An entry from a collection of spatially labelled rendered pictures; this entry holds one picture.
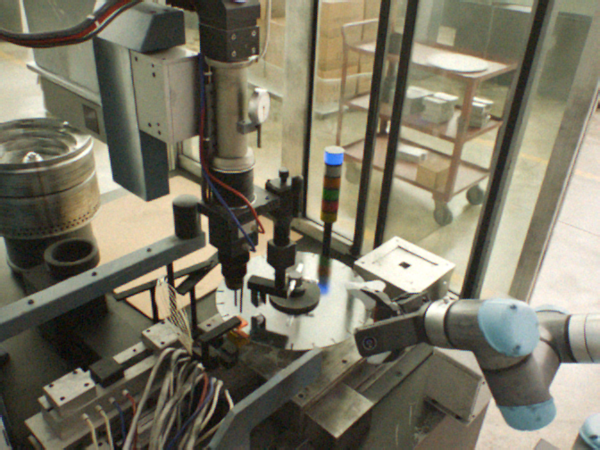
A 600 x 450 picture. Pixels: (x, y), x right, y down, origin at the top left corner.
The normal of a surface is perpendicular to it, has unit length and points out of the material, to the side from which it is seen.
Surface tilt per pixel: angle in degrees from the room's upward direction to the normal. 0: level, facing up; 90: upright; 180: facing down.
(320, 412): 0
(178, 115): 90
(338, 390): 0
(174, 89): 90
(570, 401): 0
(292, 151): 90
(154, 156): 90
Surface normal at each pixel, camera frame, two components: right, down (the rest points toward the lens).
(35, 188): 0.38, 0.51
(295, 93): -0.69, 0.36
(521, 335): 0.51, -0.11
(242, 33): 0.73, 0.39
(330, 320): 0.04, -0.85
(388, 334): 0.02, 0.09
